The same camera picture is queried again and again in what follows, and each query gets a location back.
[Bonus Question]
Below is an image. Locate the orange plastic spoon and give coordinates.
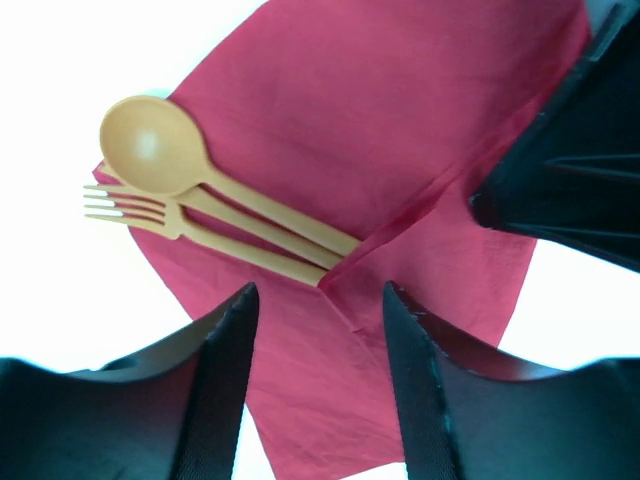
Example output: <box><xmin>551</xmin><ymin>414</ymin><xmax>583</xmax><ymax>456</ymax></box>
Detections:
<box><xmin>99</xmin><ymin>95</ymin><xmax>360</xmax><ymax>256</ymax></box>

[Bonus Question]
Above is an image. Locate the orange plastic fork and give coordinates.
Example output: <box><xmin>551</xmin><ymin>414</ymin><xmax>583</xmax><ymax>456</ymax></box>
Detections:
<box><xmin>84</xmin><ymin>185</ymin><xmax>325</xmax><ymax>287</ymax></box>

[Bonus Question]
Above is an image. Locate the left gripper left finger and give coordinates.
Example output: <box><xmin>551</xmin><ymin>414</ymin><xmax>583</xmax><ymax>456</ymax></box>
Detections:
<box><xmin>1</xmin><ymin>284</ymin><xmax>259</xmax><ymax>479</ymax></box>

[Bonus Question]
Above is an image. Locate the orange plastic knife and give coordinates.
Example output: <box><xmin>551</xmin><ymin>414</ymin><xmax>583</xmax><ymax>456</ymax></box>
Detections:
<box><xmin>97</xmin><ymin>159</ymin><xmax>345</xmax><ymax>272</ymax></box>

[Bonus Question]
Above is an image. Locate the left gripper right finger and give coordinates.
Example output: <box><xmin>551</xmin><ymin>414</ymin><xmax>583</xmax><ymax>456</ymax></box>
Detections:
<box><xmin>383</xmin><ymin>283</ymin><xmax>639</xmax><ymax>479</ymax></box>

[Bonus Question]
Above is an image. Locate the red paper napkin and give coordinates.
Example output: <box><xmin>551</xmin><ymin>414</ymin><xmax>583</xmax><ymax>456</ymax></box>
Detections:
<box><xmin>132</xmin><ymin>1</ymin><xmax>590</xmax><ymax>479</ymax></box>

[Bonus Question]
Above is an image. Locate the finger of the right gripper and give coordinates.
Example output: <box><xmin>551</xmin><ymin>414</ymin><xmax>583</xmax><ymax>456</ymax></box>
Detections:
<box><xmin>469</xmin><ymin>1</ymin><xmax>639</xmax><ymax>271</ymax></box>

